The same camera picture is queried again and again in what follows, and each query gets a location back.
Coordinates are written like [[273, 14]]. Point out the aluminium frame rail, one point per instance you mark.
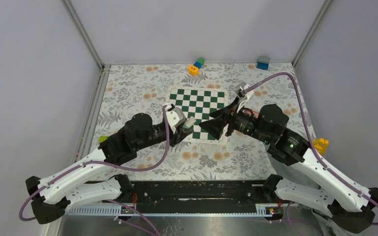
[[88, 128]]

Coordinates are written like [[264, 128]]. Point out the orange round toy brick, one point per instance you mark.
[[193, 70]]

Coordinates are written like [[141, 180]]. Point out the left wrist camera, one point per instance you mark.
[[173, 115]]

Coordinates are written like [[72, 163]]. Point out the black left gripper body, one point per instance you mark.
[[174, 137]]

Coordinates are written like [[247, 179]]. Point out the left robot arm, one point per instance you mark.
[[51, 197]]

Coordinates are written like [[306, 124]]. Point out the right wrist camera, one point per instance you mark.
[[242, 96]]

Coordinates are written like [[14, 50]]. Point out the green yellow toy brick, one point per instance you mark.
[[102, 139]]

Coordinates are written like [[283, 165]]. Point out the grey cloth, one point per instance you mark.
[[292, 177]]

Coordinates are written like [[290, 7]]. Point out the blue grey toy brick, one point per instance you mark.
[[263, 62]]

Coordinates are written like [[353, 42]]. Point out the person's hand painted nails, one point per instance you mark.
[[250, 112]]

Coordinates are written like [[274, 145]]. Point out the floral tablecloth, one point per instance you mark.
[[133, 89]]

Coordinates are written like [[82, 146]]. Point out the green white chessboard mat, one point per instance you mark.
[[198, 103]]

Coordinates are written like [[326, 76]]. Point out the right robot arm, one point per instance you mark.
[[345, 202]]

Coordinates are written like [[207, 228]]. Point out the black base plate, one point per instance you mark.
[[197, 197]]

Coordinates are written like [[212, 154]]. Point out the blue green toy block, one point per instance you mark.
[[199, 62]]

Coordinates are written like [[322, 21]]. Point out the yellow toy piece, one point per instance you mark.
[[321, 145]]

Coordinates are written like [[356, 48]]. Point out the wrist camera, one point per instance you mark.
[[173, 115], [242, 96]]

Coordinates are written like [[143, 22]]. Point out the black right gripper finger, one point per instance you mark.
[[214, 127], [227, 112]]

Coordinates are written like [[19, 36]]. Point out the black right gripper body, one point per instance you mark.
[[245, 124]]

